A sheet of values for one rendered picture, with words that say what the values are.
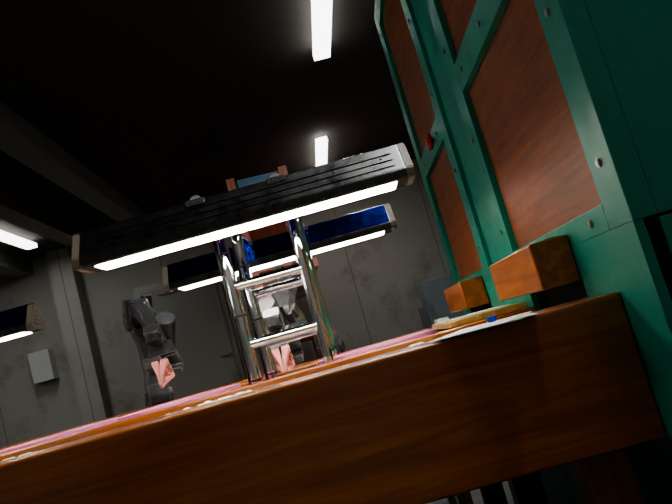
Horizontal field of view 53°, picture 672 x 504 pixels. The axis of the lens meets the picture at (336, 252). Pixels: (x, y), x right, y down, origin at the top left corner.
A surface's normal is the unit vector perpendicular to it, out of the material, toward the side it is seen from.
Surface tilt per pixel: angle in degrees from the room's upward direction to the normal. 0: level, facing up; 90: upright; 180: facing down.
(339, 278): 90
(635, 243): 90
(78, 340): 90
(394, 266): 90
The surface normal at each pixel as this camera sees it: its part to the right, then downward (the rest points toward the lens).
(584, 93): -0.96, 0.27
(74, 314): 0.02, -0.14
